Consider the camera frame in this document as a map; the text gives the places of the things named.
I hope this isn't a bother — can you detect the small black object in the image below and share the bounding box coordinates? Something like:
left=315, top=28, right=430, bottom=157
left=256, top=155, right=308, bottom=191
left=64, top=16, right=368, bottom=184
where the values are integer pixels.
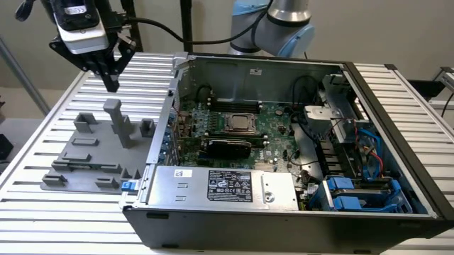
left=0, top=133, right=14, bottom=160

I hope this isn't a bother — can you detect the grey parts rack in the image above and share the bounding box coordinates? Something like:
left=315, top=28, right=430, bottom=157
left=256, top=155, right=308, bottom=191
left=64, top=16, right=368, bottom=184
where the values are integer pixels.
left=40, top=98, right=156, bottom=196

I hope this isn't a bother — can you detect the silver drive cage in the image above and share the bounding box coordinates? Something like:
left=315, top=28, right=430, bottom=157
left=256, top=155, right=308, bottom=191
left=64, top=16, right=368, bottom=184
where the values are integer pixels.
left=303, top=73, right=371, bottom=146

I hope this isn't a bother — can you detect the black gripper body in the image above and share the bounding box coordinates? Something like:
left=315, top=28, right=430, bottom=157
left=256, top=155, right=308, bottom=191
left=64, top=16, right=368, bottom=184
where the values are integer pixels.
left=98, top=0, right=125, bottom=37

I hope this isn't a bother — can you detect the grey metal post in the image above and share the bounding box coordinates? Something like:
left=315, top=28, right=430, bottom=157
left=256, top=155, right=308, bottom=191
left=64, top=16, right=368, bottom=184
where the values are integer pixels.
left=0, top=36, right=50, bottom=116

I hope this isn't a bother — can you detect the black box on desk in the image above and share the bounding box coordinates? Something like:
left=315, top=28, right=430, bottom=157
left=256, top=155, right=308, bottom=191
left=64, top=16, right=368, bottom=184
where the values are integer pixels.
left=405, top=79, right=440, bottom=101

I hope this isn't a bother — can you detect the aluminium profile rail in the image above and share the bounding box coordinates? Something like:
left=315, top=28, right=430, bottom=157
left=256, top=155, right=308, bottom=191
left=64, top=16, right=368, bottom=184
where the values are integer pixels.
left=431, top=66, right=454, bottom=90

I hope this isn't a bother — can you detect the black open PC case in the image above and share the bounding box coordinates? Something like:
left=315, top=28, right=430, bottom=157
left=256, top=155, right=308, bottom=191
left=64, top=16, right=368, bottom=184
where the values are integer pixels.
left=118, top=52, right=454, bottom=253

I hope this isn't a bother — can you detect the silver power supply unit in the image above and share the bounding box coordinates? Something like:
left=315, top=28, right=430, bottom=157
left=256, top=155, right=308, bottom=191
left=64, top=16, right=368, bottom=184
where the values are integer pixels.
left=144, top=165, right=299, bottom=211

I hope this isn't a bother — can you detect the silver CPU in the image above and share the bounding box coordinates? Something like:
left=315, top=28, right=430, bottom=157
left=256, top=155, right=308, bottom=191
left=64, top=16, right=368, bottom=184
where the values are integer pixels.
left=225, top=113, right=255, bottom=131

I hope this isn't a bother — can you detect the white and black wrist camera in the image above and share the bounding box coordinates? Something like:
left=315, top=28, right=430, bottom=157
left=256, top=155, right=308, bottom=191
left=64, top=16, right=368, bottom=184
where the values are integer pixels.
left=52, top=0, right=109, bottom=55

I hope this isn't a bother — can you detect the red wire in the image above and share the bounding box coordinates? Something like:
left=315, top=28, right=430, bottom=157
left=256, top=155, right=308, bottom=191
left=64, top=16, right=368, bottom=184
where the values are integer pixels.
left=367, top=150, right=387, bottom=178

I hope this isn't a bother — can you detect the black graphics card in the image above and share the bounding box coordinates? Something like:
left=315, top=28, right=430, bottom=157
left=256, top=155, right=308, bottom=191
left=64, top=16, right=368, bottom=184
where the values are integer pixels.
left=200, top=138, right=253, bottom=160

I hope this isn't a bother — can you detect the green motherboard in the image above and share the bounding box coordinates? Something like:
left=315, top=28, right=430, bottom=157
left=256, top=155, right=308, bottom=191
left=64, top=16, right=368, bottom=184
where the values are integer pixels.
left=173, top=102, right=320, bottom=186

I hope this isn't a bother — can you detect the black looped strap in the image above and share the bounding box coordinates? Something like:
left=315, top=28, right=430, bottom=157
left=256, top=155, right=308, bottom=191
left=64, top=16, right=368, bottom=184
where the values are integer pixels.
left=13, top=0, right=37, bottom=22

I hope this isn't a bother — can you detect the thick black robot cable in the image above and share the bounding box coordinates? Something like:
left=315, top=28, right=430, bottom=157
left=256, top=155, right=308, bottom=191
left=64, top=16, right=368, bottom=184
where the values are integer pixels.
left=121, top=0, right=275, bottom=46

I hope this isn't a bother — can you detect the blue wire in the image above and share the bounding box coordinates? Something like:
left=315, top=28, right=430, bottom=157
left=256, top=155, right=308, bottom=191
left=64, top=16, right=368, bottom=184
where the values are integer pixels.
left=353, top=126, right=383, bottom=182

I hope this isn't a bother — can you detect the metal CPU socket frame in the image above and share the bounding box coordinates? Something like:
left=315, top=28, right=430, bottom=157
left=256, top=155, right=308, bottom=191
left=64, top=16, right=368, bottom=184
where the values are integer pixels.
left=220, top=112, right=261, bottom=134

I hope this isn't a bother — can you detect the black looped wire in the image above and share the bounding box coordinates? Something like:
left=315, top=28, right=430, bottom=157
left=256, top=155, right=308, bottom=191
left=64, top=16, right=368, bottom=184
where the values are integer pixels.
left=196, top=84, right=213, bottom=105
left=291, top=75, right=320, bottom=107

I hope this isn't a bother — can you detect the blue disk bay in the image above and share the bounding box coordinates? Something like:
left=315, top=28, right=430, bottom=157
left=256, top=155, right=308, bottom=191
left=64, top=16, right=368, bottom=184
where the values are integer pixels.
left=307, top=175, right=413, bottom=213

